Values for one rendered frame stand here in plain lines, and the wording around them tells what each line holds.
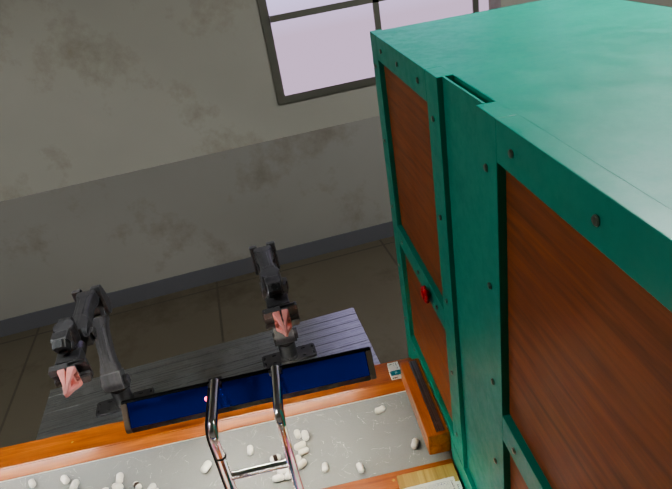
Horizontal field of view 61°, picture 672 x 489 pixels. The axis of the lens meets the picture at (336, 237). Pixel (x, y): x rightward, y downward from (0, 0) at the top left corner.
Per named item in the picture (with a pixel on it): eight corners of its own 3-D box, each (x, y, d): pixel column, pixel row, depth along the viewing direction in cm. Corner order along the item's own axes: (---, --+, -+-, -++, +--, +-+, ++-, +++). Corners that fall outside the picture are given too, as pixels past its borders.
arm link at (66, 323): (78, 327, 161) (84, 303, 171) (46, 335, 159) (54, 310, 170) (93, 357, 167) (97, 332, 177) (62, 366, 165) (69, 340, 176)
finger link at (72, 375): (70, 384, 151) (75, 360, 158) (42, 392, 150) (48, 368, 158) (79, 402, 154) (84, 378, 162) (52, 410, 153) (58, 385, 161)
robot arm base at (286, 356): (314, 338, 207) (310, 327, 214) (259, 353, 205) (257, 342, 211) (317, 355, 211) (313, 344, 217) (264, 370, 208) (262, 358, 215)
